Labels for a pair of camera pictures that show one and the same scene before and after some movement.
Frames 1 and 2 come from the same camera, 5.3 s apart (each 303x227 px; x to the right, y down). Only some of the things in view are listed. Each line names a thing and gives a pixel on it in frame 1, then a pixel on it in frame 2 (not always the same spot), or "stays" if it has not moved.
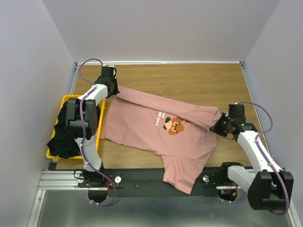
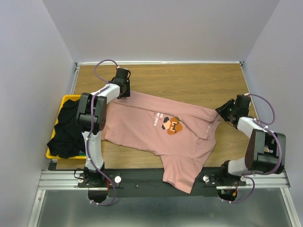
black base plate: x=153 y=183 stays
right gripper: x=219 y=125 -> x=227 y=111
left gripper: x=113 y=88 -> x=125 y=91
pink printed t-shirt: x=182 y=134 stays
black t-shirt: x=62 y=144 stays
